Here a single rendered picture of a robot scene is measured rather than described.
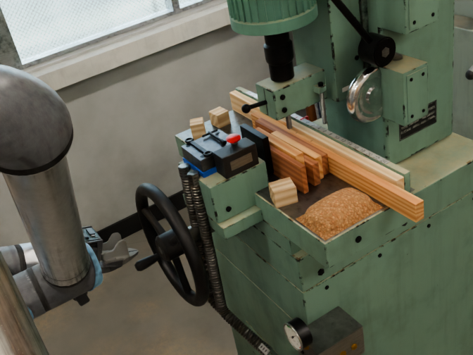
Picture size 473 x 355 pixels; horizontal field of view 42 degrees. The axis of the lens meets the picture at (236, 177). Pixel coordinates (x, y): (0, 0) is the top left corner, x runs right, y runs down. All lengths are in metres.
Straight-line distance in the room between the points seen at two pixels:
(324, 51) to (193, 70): 1.43
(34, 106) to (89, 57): 1.71
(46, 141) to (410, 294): 1.06
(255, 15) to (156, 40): 1.35
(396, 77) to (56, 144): 0.75
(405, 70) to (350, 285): 0.47
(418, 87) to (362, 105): 0.12
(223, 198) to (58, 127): 0.56
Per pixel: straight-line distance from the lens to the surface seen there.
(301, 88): 1.33
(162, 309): 2.41
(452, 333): 1.82
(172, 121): 2.72
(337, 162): 1.27
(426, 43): 1.44
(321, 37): 1.33
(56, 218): 0.93
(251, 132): 1.30
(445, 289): 1.68
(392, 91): 1.31
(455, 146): 1.57
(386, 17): 1.29
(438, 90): 1.52
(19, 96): 0.72
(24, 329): 0.71
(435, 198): 1.47
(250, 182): 1.26
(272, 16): 1.20
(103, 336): 2.41
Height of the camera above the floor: 1.61
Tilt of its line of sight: 32 degrees down
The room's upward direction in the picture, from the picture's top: 12 degrees counter-clockwise
